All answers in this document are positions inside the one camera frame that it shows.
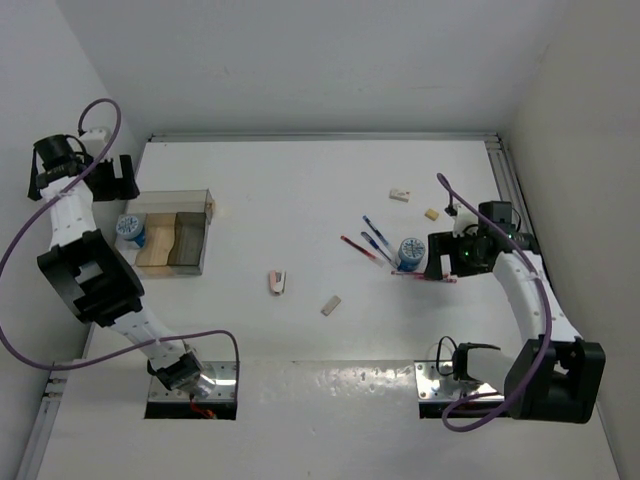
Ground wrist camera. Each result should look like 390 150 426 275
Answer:
79 127 112 158
445 203 477 238

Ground red capped pen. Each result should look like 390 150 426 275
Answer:
340 235 384 267

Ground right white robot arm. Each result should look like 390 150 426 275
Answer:
424 228 606 432

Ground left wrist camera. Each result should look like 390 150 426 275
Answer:
79 127 112 158

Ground aluminium frame rail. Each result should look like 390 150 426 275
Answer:
147 132 500 144

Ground white boxed eraser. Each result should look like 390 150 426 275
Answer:
389 189 411 203

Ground black cable on base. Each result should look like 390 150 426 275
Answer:
435 335 461 381

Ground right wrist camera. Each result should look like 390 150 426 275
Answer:
445 203 477 238

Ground yellow eraser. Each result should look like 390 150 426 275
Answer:
425 209 439 221

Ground pink stapler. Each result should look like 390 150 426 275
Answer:
268 270 286 296

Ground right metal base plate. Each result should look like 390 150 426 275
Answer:
414 360 502 403

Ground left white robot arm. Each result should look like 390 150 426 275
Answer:
28 134 214 399

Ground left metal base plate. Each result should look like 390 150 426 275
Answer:
147 361 237 403

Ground metal base plate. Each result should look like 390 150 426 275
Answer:
147 361 237 403
414 360 502 403

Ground clear acrylic organizer box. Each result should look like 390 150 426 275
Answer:
115 189 216 278

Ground blue refill pen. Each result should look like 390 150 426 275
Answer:
362 215 392 250

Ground pink refill pen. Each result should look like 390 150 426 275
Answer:
402 276 457 284

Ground grey white eraser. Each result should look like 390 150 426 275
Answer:
321 295 341 316

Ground red gel pen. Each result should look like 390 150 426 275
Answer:
390 270 424 279

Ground blue capped pen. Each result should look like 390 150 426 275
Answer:
360 231 395 268

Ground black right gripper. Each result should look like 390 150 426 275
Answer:
424 229 488 280

